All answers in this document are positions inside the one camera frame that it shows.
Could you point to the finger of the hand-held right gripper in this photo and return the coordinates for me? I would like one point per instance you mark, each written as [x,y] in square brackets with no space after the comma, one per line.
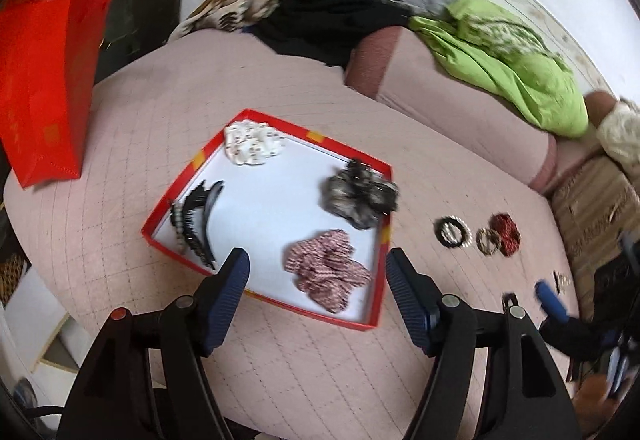
[550,300]

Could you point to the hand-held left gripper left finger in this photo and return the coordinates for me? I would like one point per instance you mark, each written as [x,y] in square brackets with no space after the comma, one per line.
[227,300]

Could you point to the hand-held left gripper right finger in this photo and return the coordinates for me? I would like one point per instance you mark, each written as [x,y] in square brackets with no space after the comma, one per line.
[407,300]

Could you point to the small gold hair pin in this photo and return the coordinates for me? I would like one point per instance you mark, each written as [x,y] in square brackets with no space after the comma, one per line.
[562,280]

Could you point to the black claw hair clip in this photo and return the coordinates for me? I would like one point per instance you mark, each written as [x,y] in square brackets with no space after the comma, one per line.
[197,225]

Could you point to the red white striped scrunchie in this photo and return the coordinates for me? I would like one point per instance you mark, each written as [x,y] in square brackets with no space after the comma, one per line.
[325,270]

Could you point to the red cardboard box lid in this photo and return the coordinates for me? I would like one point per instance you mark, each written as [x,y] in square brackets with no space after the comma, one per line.
[280,225]

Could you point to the grey brown scrunchie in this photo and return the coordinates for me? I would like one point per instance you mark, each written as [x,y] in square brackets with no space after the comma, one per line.
[361,199]

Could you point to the white dotted scrunchie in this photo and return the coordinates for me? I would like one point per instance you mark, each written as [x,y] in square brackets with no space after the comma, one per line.
[251,144]

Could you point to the small black hair pin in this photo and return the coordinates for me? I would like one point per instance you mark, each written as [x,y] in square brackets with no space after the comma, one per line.
[510,298]

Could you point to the brown patterned cushion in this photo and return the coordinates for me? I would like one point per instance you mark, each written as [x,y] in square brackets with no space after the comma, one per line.
[590,205]

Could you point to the cream patterned cloth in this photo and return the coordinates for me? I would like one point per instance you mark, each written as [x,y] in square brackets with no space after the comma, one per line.
[622,135]

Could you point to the white board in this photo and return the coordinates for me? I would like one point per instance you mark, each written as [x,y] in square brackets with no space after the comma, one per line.
[35,320]

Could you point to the pink bolster cushion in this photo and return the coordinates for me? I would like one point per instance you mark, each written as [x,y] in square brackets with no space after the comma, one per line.
[450,105]

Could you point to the lime green cloth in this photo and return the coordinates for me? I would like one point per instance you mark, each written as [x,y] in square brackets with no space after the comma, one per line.
[500,55]

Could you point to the red paper shopping bag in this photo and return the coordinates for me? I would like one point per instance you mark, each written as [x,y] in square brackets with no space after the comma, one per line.
[42,85]

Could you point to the black cloth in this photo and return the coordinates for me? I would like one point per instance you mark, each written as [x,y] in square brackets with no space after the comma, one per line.
[320,25]

